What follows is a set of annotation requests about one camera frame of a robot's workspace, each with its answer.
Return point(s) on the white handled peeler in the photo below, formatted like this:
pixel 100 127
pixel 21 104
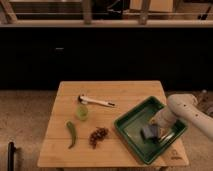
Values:
pixel 85 100

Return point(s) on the green chili pepper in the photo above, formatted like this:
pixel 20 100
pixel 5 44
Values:
pixel 72 130

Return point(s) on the black handle at floor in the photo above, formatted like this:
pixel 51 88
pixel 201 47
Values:
pixel 11 152

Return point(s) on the red grape bunch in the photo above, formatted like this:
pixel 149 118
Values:
pixel 98 135

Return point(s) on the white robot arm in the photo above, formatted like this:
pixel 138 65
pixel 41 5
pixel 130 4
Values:
pixel 183 106

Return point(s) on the green square tray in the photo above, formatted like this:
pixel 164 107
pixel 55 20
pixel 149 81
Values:
pixel 129 128

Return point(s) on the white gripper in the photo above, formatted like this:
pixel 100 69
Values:
pixel 164 119

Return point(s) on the wooden shelf frame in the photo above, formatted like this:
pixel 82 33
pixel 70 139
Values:
pixel 106 13

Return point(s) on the blue grey sponge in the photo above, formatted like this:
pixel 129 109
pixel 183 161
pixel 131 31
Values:
pixel 150 131

